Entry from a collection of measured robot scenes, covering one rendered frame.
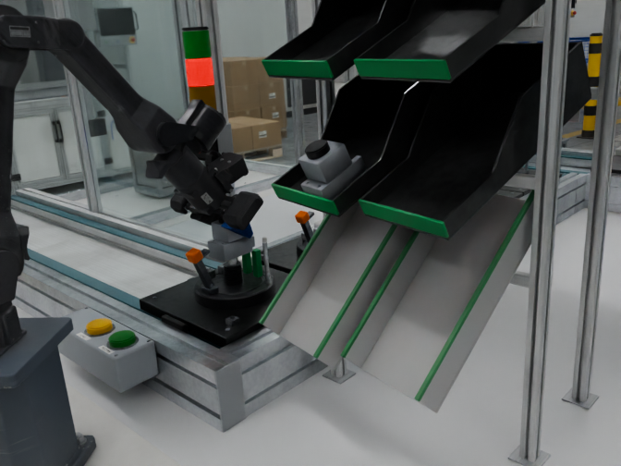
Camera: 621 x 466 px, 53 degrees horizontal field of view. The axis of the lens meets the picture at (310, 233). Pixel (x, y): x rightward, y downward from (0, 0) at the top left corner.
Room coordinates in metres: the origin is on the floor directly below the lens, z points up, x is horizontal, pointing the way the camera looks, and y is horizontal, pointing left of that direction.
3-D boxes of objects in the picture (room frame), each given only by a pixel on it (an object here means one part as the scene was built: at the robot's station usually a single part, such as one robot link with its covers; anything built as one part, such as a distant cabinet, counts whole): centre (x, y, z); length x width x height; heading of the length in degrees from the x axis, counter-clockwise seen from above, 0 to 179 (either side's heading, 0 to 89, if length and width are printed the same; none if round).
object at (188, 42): (1.23, 0.19, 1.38); 0.05 x 0.05 x 0.05
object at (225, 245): (1.02, 0.13, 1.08); 0.08 x 0.04 x 0.07; 136
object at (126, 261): (1.24, 0.34, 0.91); 0.84 x 0.28 x 0.10; 46
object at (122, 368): (0.91, 0.35, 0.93); 0.21 x 0.07 x 0.06; 46
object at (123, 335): (0.87, 0.30, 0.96); 0.04 x 0.04 x 0.02
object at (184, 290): (1.01, 0.14, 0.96); 0.24 x 0.24 x 0.02; 46
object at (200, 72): (1.23, 0.19, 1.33); 0.05 x 0.05 x 0.05
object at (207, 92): (1.23, 0.19, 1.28); 0.05 x 0.05 x 0.05
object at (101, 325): (0.91, 0.35, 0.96); 0.04 x 0.04 x 0.02
